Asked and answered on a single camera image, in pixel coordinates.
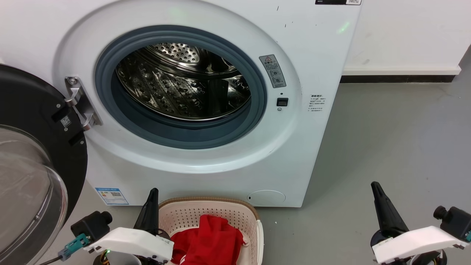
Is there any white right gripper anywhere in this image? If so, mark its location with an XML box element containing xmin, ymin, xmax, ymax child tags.
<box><xmin>371</xmin><ymin>182</ymin><xmax>468</xmax><ymax>265</ymax></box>

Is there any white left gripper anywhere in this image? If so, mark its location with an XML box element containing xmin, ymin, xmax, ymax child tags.
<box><xmin>84</xmin><ymin>188</ymin><xmax>174</xmax><ymax>262</ymax></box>

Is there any red garment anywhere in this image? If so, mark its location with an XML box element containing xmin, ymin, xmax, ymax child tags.
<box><xmin>170</xmin><ymin>215</ymin><xmax>246</xmax><ymax>265</ymax></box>

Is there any beige perforated laundry basket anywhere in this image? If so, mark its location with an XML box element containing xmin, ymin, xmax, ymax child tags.
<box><xmin>158</xmin><ymin>197</ymin><xmax>264</xmax><ymax>265</ymax></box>

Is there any stainless steel washing machine drum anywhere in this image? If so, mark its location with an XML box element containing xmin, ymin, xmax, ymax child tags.
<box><xmin>115</xmin><ymin>42</ymin><xmax>252</xmax><ymax>121</ymax></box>

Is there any black glass washer door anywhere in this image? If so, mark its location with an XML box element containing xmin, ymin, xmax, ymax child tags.
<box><xmin>0</xmin><ymin>63</ymin><xmax>89</xmax><ymax>265</ymax></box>

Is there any blue energy label sticker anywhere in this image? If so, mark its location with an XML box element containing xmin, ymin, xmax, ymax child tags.
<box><xmin>95</xmin><ymin>188</ymin><xmax>129</xmax><ymax>205</ymax></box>

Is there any grey rubber door gasket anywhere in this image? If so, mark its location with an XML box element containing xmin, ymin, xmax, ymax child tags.
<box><xmin>95</xmin><ymin>25</ymin><xmax>268</xmax><ymax>150</ymax></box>

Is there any round white filter cover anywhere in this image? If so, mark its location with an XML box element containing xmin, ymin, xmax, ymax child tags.
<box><xmin>247</xmin><ymin>190</ymin><xmax>286</xmax><ymax>207</ymax></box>

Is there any metal door hinge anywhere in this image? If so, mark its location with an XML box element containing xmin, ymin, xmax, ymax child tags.
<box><xmin>65</xmin><ymin>76</ymin><xmax>103</xmax><ymax>131</ymax></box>

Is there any small text instruction sticker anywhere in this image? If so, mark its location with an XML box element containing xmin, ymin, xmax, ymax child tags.
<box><xmin>308</xmin><ymin>95</ymin><xmax>326</xmax><ymax>116</ymax></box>

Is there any black baseboard strip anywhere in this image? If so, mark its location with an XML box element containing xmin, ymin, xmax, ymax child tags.
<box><xmin>340</xmin><ymin>75</ymin><xmax>457</xmax><ymax>84</ymax></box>

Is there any white front-load washing machine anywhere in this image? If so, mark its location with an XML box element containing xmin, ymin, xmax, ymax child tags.
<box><xmin>0</xmin><ymin>0</ymin><xmax>363</xmax><ymax>208</ymax></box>

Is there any grey warning triangle sticker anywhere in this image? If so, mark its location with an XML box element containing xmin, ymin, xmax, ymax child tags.
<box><xmin>259</xmin><ymin>54</ymin><xmax>286</xmax><ymax>88</ymax></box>

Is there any teal connector with cable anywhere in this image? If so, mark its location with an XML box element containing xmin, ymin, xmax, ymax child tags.
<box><xmin>39</xmin><ymin>234</ymin><xmax>91</xmax><ymax>265</ymax></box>

